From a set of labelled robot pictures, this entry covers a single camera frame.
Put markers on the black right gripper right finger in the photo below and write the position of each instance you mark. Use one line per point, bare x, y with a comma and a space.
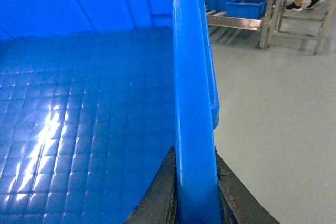
238, 205

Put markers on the large blue plastic crate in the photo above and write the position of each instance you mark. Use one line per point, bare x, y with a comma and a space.
94, 93

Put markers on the small blue bin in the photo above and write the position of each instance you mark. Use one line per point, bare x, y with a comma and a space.
218, 5

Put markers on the stainless steel roller shelf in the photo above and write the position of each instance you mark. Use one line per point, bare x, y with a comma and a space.
271, 22

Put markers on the blue bin with red parts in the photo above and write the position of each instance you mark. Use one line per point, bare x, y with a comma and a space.
246, 9

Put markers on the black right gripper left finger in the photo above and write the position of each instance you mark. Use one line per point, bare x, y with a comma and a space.
159, 203

